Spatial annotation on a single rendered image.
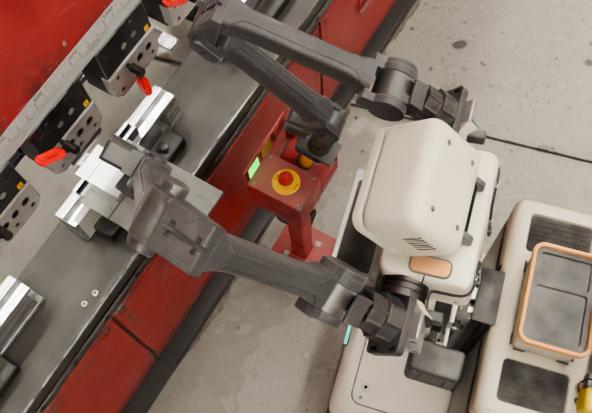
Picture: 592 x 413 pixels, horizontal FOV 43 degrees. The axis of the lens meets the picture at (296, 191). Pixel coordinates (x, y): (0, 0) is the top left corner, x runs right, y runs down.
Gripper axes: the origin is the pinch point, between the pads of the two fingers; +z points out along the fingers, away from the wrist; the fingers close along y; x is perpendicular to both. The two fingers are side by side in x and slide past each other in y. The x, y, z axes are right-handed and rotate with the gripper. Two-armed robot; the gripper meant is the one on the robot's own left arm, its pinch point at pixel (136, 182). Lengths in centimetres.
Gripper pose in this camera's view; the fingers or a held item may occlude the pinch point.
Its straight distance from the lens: 167.8
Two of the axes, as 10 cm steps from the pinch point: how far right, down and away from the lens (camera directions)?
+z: -3.4, 1.4, 9.3
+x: 7.8, 6.0, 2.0
